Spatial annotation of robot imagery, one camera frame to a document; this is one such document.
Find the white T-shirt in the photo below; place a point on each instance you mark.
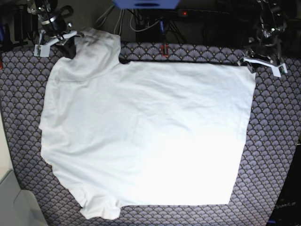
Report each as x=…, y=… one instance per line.
x=143, y=133

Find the black power strip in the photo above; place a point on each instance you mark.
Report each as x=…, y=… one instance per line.
x=182, y=12

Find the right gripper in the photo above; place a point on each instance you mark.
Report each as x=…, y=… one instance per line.
x=57, y=27

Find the blue box overhead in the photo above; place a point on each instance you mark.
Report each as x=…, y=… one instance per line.
x=146, y=4

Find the black box under table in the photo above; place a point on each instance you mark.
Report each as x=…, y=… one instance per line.
x=152, y=35

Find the grey plastic bin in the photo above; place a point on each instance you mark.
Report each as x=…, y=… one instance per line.
x=18, y=207

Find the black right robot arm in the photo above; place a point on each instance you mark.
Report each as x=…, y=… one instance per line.
x=43, y=9

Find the patterned purple table cloth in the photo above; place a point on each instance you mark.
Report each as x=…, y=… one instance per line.
x=267, y=191

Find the red black table clamp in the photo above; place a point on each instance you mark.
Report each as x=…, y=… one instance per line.
x=164, y=50

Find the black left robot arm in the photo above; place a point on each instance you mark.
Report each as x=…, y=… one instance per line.
x=271, y=24

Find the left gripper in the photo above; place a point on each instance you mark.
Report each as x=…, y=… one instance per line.
x=270, y=52

